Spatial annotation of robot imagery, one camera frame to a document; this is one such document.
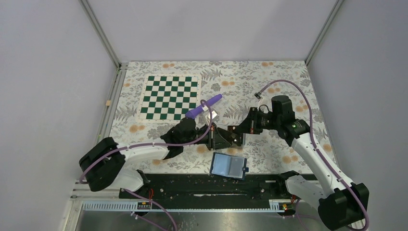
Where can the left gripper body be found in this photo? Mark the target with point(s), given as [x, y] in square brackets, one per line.
[211, 137]

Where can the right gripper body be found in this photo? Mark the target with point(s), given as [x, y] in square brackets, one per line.
[256, 125]

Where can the clear plastic card box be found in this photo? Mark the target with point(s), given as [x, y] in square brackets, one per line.
[231, 137]

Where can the blue leather card holder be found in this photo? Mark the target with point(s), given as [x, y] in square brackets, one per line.
[229, 166]

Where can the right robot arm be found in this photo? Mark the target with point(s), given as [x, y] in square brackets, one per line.
[338, 200]

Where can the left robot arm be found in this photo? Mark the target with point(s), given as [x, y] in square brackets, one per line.
[103, 165]

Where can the purple cylindrical tube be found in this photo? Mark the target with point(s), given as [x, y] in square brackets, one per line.
[193, 113]

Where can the green white chessboard mat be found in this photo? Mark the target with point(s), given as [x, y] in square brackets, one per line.
[166, 99]

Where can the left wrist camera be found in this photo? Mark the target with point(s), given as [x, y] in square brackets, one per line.
[210, 116]

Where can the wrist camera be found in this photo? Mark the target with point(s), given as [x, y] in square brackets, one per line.
[257, 95]
[210, 116]

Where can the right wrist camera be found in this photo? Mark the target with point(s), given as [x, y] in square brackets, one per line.
[257, 95]

